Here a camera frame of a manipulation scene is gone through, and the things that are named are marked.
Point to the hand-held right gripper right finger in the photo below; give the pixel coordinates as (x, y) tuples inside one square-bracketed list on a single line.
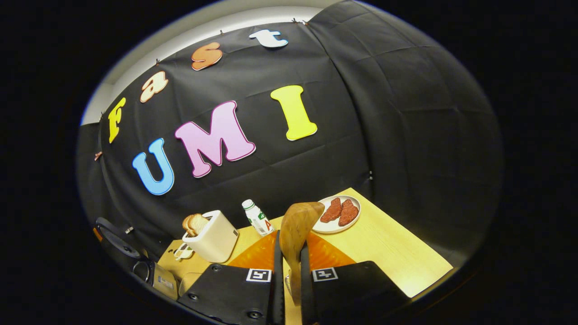
[(307, 298)]

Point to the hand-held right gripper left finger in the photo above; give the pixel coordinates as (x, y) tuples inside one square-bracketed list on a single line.
[(277, 293)]

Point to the dark blue rice cooker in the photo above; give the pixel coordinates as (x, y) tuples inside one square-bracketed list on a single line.
[(117, 246)]

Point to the wooden spoon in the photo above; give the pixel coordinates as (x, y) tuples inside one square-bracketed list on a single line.
[(295, 230)]

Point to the white round plate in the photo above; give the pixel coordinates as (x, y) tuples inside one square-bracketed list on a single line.
[(327, 227)]

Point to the white drink bottle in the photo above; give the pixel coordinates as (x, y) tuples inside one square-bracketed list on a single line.
[(258, 219)]

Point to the white toaster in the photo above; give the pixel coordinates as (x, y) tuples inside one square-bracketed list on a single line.
[(216, 239)]

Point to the small white divided dish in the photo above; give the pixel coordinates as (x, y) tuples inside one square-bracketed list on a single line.
[(183, 252)]

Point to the red meat slice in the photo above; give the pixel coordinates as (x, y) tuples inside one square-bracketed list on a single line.
[(332, 210), (348, 212)]

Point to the toast bread slice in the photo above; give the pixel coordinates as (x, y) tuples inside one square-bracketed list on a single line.
[(187, 225), (198, 222)]

